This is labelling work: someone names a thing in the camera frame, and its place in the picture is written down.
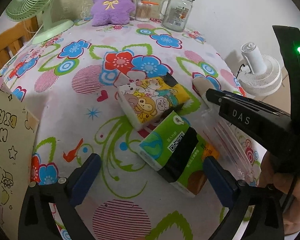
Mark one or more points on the floral tablecloth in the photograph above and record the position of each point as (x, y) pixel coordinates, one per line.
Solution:
(70, 84)

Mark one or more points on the green desk fan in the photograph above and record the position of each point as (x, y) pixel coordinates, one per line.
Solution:
(20, 10)

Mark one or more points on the white standing fan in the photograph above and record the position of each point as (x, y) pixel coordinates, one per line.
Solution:
(261, 74)

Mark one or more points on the cotton swab container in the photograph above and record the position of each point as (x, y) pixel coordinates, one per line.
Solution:
(144, 10)

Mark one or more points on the purple plush toy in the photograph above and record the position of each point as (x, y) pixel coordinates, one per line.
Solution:
(116, 12)

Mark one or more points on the glass jar green lid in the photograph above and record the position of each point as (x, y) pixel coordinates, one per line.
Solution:
(175, 13)

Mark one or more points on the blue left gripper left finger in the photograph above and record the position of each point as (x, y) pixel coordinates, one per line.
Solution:
(82, 178)

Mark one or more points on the wooden chair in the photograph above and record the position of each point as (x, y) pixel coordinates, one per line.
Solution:
(13, 39)

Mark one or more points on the yellow cartoon tissue pack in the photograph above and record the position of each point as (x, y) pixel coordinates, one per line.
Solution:
(147, 100)

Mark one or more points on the clear plastic tissue pack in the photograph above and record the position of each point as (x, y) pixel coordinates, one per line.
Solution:
(232, 156)

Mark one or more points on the white sock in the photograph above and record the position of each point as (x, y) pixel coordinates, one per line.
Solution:
(201, 85)

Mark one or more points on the green tissue pack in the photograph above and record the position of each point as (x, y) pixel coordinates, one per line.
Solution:
(176, 152)

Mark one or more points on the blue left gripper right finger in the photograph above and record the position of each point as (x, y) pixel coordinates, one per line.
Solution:
(221, 181)

